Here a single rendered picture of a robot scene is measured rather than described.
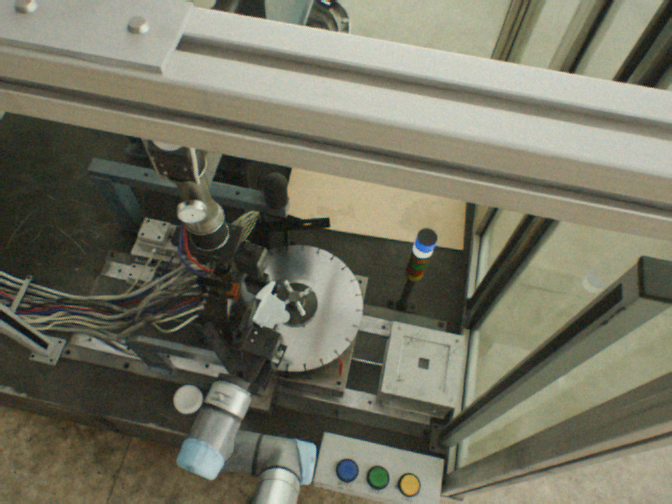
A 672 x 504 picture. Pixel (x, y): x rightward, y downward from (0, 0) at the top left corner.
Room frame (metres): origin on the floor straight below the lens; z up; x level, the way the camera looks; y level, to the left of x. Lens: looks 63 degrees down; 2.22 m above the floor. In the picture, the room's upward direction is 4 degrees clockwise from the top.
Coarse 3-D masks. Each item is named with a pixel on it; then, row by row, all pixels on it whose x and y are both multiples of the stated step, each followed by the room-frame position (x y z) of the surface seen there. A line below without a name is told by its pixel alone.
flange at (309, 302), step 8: (296, 288) 0.53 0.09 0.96; (304, 288) 0.53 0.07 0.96; (280, 296) 0.51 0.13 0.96; (304, 296) 0.51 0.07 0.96; (312, 296) 0.51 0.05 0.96; (288, 304) 0.48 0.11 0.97; (304, 304) 0.49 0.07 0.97; (312, 304) 0.49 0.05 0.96; (288, 312) 0.47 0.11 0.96; (296, 312) 0.47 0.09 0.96; (312, 312) 0.47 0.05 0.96; (288, 320) 0.45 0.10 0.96; (296, 320) 0.45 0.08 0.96; (304, 320) 0.45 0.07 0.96
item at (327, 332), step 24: (288, 264) 0.60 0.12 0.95; (312, 264) 0.61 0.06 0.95; (336, 264) 0.61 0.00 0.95; (240, 288) 0.53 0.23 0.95; (336, 288) 0.54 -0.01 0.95; (240, 312) 0.47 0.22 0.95; (336, 312) 0.48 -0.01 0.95; (360, 312) 0.48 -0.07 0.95; (288, 336) 0.41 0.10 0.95; (312, 336) 0.42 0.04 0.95; (336, 336) 0.42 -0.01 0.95; (288, 360) 0.35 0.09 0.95; (312, 360) 0.36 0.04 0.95
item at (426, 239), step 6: (420, 234) 0.60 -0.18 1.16; (426, 234) 0.60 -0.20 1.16; (432, 234) 0.60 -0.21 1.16; (420, 240) 0.58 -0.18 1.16; (426, 240) 0.58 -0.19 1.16; (432, 240) 0.58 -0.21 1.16; (420, 246) 0.57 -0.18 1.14; (426, 246) 0.57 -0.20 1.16; (432, 246) 0.57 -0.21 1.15; (426, 252) 0.57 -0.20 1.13
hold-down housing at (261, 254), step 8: (240, 248) 0.49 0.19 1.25; (248, 248) 0.48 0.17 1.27; (256, 248) 0.49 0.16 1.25; (264, 248) 0.49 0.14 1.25; (240, 256) 0.47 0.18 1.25; (248, 256) 0.47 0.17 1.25; (256, 256) 0.47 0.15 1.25; (264, 256) 0.48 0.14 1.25; (240, 264) 0.46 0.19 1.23; (248, 264) 0.46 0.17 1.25; (256, 264) 0.45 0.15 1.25; (248, 272) 0.46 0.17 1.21; (256, 272) 0.45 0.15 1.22; (264, 272) 0.46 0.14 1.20; (264, 280) 0.48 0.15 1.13; (248, 288) 0.47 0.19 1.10; (256, 288) 0.46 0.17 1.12
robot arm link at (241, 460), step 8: (240, 432) 0.16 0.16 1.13; (248, 432) 0.16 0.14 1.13; (240, 440) 0.14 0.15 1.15; (248, 440) 0.15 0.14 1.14; (256, 440) 0.15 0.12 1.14; (240, 448) 0.13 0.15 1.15; (248, 448) 0.13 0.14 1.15; (232, 456) 0.11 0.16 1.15; (240, 456) 0.12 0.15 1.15; (248, 456) 0.12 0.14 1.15; (224, 464) 0.10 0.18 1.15; (232, 464) 0.10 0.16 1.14; (240, 464) 0.10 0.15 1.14; (248, 464) 0.10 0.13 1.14; (240, 472) 0.09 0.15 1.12; (248, 472) 0.09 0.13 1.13
